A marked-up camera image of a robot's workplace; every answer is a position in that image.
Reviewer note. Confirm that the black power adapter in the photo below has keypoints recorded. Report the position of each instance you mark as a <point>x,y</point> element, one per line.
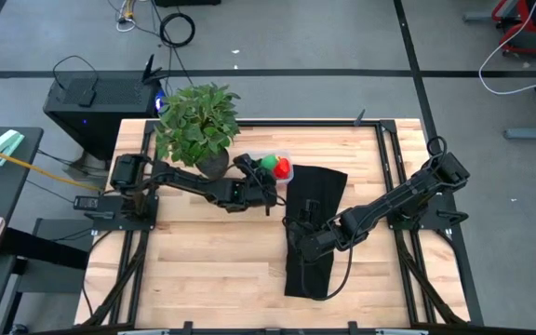
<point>86,202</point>

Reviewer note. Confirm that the green potted tree black pot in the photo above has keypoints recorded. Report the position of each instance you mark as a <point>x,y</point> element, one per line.
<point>196,123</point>

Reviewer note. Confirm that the red black chair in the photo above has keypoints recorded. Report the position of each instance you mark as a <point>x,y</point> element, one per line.
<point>528,42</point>

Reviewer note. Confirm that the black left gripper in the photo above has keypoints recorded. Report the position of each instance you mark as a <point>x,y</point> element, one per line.
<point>261,191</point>

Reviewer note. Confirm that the pink toy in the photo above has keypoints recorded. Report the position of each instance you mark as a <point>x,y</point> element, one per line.
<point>283,168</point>

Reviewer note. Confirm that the green toy with orange end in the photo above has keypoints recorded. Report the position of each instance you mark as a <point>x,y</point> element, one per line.
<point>269,162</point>

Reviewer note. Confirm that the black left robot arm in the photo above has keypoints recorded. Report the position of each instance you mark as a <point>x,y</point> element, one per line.
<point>193,181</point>

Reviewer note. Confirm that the clear plastic tupperware container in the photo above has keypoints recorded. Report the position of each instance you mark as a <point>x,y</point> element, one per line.
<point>291,173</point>

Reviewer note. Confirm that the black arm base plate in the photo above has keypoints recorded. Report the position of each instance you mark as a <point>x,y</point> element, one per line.
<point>454,218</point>
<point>110,218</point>

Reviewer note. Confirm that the black desk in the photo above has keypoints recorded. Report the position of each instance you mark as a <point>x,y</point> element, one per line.
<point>12,186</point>

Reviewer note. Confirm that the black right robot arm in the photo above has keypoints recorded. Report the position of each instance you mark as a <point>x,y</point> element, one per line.
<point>403,191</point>

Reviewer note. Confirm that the mint green stapler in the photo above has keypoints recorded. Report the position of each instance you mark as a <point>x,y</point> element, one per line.
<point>5,145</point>

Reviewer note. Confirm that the black computer tower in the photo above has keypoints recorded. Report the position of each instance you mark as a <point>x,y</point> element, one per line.
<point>100,111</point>

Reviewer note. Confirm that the black cloth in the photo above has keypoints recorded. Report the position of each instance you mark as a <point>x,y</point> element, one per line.
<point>314,186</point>

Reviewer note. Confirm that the black aluminium table frame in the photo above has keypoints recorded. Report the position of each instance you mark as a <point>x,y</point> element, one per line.
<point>296,124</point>

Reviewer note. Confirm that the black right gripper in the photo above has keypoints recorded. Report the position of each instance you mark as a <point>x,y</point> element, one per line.
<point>317,242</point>

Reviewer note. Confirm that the grey desk foot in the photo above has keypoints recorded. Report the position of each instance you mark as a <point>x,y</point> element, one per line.
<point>533,133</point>

